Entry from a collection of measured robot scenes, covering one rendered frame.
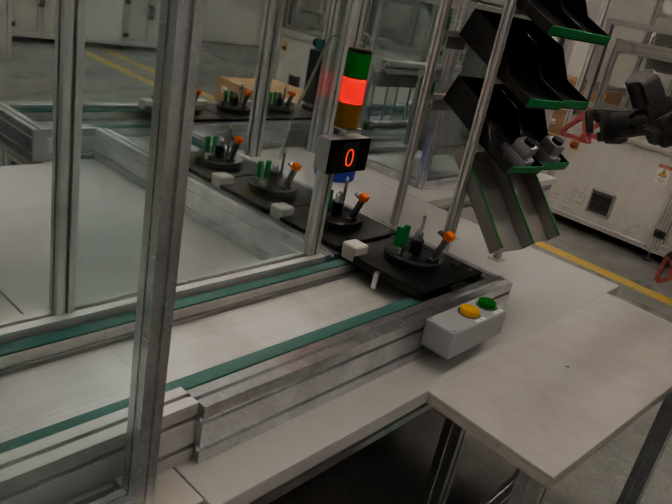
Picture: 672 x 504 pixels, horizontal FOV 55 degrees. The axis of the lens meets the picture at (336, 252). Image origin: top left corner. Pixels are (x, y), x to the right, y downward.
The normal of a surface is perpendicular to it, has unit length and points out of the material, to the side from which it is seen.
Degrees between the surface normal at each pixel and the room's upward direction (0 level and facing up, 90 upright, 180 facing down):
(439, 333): 90
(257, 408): 90
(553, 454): 0
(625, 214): 90
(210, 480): 0
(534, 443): 0
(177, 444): 90
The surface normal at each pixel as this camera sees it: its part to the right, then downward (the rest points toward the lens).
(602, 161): -0.72, 0.14
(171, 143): 0.72, 0.39
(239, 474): 0.18, -0.91
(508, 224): 0.55, -0.35
